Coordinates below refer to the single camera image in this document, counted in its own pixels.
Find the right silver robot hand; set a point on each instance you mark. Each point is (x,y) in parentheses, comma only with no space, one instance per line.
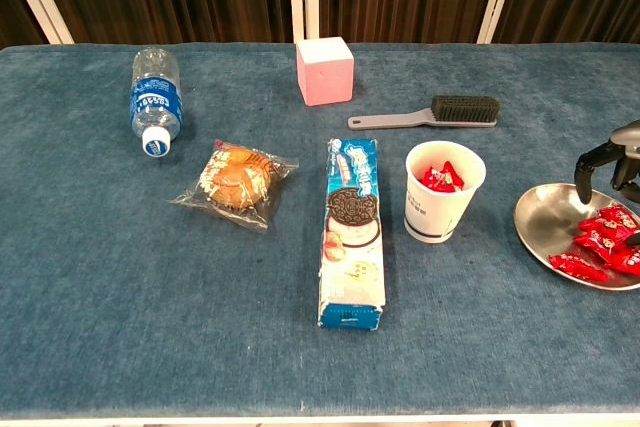
(627,139)

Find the bread in clear wrapper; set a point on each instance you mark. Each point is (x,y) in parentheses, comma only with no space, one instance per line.
(235,177)

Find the white paper cup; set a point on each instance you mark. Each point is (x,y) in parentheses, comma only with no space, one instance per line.
(435,217)

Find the blue velvet table cover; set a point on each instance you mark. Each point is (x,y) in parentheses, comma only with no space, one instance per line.
(150,297)

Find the round metal plate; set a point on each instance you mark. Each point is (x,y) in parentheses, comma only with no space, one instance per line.
(545,212)

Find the pink foam cube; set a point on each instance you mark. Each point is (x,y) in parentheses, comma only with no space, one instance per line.
(325,77)

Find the clear water bottle blue label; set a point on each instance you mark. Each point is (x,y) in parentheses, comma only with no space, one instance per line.
(156,102)

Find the red candy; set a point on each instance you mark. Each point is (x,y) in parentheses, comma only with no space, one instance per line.
(452,177)
(612,219)
(600,242)
(434,179)
(629,261)
(577,267)

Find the blue sandwich cookie box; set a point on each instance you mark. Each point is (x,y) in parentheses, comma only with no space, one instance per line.
(352,227)

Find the grey brush black bristles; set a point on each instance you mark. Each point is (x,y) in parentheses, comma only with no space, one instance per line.
(465,109)

